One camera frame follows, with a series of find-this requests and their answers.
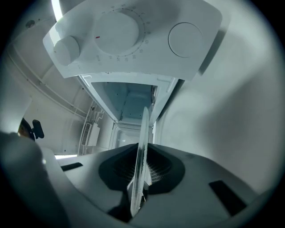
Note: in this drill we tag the round white microwave button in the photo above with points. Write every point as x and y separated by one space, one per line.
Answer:
185 40

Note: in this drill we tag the small white microwave knob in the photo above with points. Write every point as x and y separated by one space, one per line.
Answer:
66 50

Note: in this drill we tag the long ceiling light strip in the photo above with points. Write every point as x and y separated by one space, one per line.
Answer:
56 10

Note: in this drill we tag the white microwave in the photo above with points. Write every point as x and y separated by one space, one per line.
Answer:
155 66

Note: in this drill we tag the white vent grille unit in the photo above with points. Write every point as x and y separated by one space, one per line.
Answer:
90 133

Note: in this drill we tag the black chair armrest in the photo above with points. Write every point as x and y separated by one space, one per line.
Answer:
38 129

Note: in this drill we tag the large white microwave dial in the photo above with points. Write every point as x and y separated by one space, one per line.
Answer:
116 33

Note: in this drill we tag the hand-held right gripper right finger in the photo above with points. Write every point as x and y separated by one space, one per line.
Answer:
191 200

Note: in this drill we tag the clear glass turntable plate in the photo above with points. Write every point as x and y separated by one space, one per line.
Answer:
142 142

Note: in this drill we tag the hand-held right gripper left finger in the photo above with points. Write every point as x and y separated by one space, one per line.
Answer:
93 191

